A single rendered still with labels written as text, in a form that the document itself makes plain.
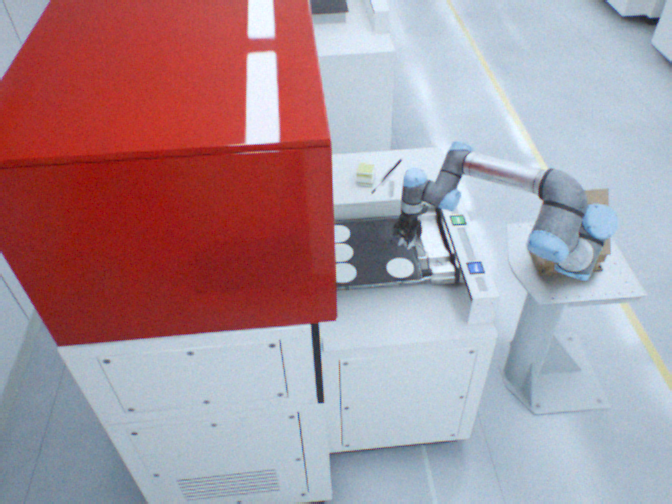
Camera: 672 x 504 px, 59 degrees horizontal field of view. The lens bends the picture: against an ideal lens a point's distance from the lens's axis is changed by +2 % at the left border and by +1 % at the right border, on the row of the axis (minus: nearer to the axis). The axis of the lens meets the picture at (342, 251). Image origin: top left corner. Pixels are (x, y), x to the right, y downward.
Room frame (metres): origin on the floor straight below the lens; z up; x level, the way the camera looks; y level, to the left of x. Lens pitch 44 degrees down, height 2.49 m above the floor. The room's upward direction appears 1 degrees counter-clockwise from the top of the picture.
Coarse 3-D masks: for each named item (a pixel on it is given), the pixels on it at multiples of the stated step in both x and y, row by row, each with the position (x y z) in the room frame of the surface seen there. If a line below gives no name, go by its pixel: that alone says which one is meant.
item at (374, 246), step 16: (336, 224) 1.77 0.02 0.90; (352, 224) 1.77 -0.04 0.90; (368, 224) 1.77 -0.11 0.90; (384, 224) 1.77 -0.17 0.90; (352, 240) 1.68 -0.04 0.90; (368, 240) 1.68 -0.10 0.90; (384, 240) 1.67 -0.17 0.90; (352, 256) 1.59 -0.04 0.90; (368, 256) 1.59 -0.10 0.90; (384, 256) 1.58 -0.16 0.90; (400, 256) 1.58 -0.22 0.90; (368, 272) 1.50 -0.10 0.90; (384, 272) 1.50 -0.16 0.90; (416, 272) 1.50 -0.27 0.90
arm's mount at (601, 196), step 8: (592, 192) 1.70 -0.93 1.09; (600, 192) 1.70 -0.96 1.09; (608, 192) 1.70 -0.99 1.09; (544, 200) 1.68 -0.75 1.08; (592, 200) 1.68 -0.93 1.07; (600, 200) 1.68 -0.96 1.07; (608, 200) 1.68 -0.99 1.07; (608, 240) 1.59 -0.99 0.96; (608, 248) 1.57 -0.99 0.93; (536, 256) 1.62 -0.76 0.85; (600, 256) 1.56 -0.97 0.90; (536, 264) 1.59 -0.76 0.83; (544, 264) 1.55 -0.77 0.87; (552, 264) 1.55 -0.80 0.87; (600, 264) 1.58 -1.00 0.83; (544, 272) 1.55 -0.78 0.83; (552, 272) 1.55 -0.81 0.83
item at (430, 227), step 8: (424, 224) 1.78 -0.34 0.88; (432, 224) 1.78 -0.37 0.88; (424, 232) 1.74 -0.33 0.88; (432, 232) 1.74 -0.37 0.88; (424, 240) 1.69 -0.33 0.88; (432, 240) 1.69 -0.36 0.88; (440, 240) 1.69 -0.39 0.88; (424, 248) 1.64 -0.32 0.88; (432, 248) 1.64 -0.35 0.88; (440, 248) 1.64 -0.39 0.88; (424, 256) 1.63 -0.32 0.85; (432, 264) 1.56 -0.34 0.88; (440, 264) 1.55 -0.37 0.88; (448, 264) 1.55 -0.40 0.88; (432, 280) 1.49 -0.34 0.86; (440, 280) 1.48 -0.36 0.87; (448, 280) 1.48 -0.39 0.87
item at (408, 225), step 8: (400, 216) 1.51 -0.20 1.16; (408, 216) 1.51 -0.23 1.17; (416, 216) 1.52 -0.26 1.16; (400, 224) 1.52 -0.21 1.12; (408, 224) 1.52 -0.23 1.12; (416, 224) 1.53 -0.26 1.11; (400, 232) 1.53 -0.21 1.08; (408, 232) 1.50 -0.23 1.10; (416, 232) 1.53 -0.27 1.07; (408, 240) 1.50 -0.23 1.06
